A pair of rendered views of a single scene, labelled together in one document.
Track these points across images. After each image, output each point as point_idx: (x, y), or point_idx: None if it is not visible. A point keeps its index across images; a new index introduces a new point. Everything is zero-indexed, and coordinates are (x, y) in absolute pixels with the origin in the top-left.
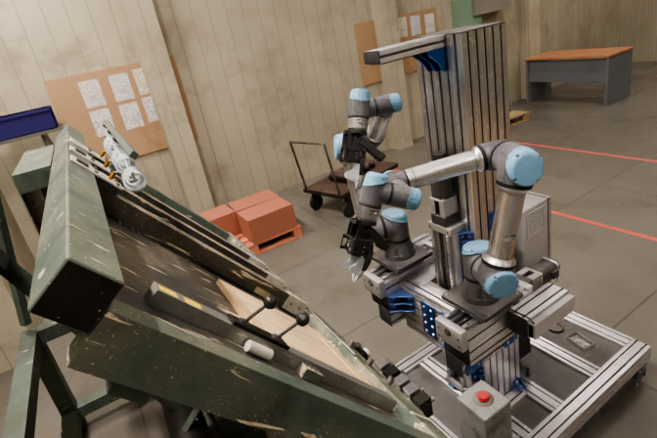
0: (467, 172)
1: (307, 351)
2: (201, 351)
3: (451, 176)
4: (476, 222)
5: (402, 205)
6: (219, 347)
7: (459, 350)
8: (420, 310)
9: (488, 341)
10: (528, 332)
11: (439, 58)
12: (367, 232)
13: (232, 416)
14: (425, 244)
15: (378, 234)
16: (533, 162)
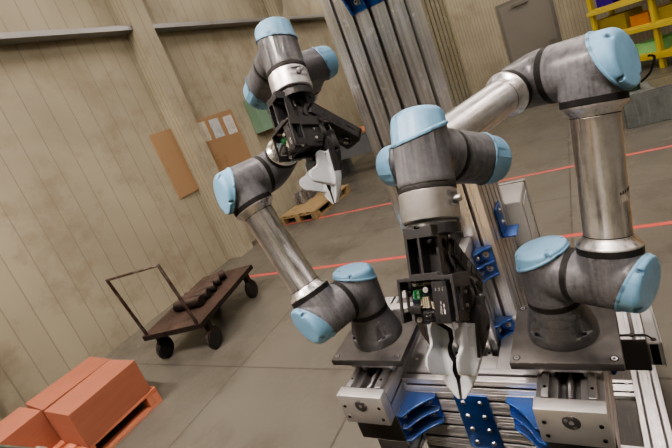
0: (507, 115)
1: None
2: None
3: (492, 125)
4: (491, 227)
5: (487, 170)
6: None
7: (609, 446)
8: (453, 412)
9: (612, 405)
10: (650, 359)
11: None
12: (450, 253)
13: None
14: (394, 310)
15: (464, 253)
16: (628, 44)
